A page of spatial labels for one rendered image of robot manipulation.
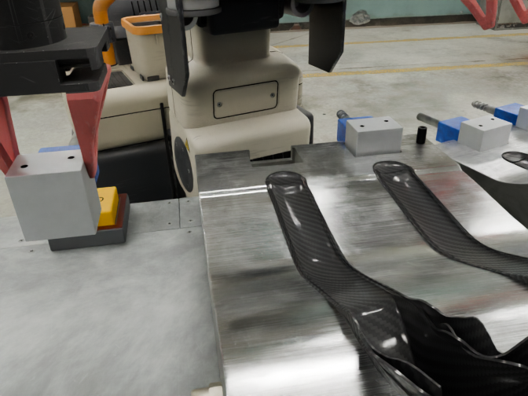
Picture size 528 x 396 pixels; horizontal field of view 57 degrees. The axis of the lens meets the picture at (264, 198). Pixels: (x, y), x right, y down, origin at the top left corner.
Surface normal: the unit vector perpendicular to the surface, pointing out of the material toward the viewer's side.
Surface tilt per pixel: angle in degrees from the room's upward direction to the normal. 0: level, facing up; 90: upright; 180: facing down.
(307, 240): 5
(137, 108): 90
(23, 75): 91
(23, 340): 0
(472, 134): 90
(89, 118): 113
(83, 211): 91
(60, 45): 1
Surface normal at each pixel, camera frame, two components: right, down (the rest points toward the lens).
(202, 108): 0.44, 0.55
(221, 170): -0.03, -0.87
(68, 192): 0.17, 0.51
